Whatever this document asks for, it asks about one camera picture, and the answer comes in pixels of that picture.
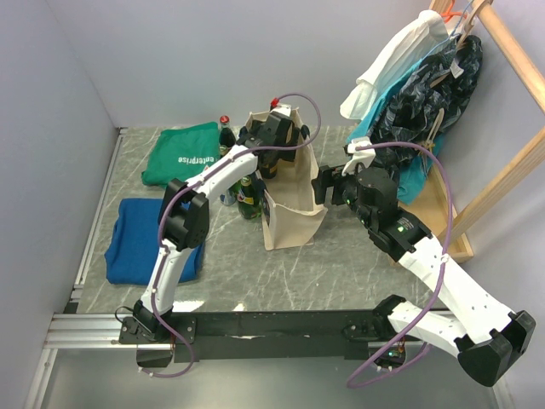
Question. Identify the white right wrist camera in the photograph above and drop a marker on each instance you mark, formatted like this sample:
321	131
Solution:
361	152

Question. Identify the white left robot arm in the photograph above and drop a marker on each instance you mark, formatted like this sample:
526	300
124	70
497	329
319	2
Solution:
184	215

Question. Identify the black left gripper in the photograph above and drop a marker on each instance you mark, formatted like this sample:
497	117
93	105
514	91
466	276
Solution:
292	138

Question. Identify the beige canvas tote bag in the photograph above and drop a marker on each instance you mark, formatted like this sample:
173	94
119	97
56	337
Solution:
290	216

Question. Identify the teal hanging shirt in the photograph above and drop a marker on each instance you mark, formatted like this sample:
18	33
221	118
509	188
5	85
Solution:
413	176

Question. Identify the folded blue cloth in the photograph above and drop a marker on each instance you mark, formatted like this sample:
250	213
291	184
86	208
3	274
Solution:
132	253

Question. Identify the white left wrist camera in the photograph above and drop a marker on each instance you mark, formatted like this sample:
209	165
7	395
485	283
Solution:
279	109

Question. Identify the white hanging shirt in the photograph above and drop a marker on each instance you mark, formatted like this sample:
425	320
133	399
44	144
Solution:
402	51

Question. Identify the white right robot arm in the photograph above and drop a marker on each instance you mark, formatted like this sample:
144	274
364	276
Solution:
485	336

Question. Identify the folded green t-shirt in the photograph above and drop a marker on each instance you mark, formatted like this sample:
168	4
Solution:
182	154

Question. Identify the aluminium frame rail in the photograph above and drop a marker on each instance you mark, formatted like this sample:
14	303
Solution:
82	364

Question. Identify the red cap cola bottle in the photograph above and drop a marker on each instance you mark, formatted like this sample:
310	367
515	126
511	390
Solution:
226	137

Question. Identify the dark patterned hanging shirt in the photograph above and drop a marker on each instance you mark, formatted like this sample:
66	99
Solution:
444	81

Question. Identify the silver top beverage can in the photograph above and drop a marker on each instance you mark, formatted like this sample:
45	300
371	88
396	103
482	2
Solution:
269	167

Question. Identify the wooden clothes rack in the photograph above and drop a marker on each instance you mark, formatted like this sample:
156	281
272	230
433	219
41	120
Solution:
499	140

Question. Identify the green glass bottle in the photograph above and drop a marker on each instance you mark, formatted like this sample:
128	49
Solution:
223	150
249	203

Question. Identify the orange plastic hanger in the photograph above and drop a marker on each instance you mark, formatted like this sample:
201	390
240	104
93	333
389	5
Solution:
449	12

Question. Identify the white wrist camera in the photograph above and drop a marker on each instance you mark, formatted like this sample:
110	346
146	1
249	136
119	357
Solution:
279	109
361	152

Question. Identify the red top beverage can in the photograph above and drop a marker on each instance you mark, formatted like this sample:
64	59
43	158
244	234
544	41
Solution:
229	197

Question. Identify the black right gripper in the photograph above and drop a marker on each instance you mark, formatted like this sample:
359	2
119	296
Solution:
328	178

